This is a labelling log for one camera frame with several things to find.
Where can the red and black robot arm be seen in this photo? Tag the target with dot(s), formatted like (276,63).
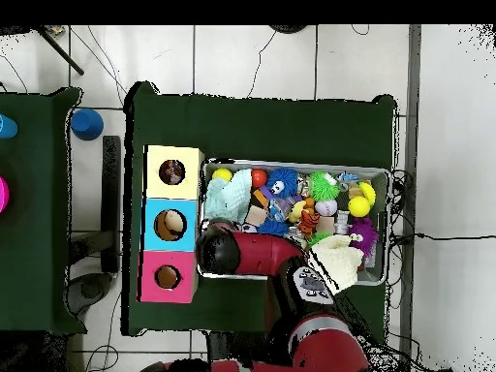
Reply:
(263,252)

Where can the green fuzzy toy with eyes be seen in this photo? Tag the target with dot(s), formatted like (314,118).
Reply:
(324,186)

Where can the dark green table cloth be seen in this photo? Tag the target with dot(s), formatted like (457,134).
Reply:
(35,232)
(256,124)

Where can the plain wooden block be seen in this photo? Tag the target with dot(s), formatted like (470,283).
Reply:
(258,214)

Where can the small baseball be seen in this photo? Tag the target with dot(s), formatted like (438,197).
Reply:
(326,208)

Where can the orange ball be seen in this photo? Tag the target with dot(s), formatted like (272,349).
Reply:
(260,177)

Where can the purple spiky toy with eyes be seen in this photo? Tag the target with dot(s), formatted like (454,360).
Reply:
(364,232)

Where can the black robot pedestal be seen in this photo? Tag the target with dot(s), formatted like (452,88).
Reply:
(236,347)

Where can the mint green cloth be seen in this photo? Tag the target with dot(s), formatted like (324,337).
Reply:
(229,198)

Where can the blue spiky rubber ball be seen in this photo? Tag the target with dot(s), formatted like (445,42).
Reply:
(271,227)

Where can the pink round object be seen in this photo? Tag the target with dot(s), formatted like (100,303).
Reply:
(3,194)

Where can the tiger plush toy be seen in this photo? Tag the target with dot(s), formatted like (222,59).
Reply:
(308,223)

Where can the light blue cup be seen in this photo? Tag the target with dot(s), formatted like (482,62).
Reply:
(6,126)

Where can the shallow clear mesh bin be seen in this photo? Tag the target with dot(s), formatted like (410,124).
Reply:
(376,267)

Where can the yellow ball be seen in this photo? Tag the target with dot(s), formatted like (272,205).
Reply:
(222,174)
(359,207)

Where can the wooden box with three holes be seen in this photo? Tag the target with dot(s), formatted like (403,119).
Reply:
(170,225)

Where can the person's foot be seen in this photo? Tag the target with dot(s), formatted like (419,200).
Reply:
(288,28)

